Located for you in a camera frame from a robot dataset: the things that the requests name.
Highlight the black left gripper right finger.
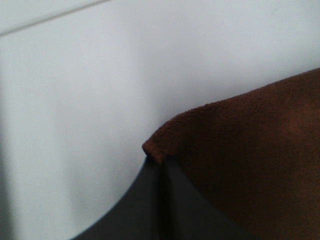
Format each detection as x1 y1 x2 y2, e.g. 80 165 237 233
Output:
163 159 258 240

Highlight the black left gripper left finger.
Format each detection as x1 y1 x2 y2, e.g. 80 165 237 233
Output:
74 156 160 240

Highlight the brown towel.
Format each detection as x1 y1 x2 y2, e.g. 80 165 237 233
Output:
142 69 320 240

